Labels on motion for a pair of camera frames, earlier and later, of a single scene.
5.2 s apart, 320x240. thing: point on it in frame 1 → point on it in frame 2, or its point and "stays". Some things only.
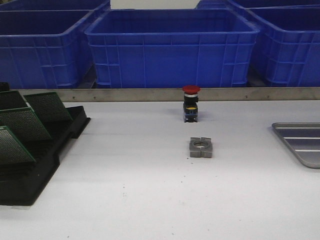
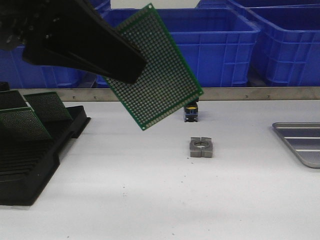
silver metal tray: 303,139 stays
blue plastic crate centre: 174,48 stays
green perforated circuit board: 23,123 stays
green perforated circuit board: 11,150 → 167,83
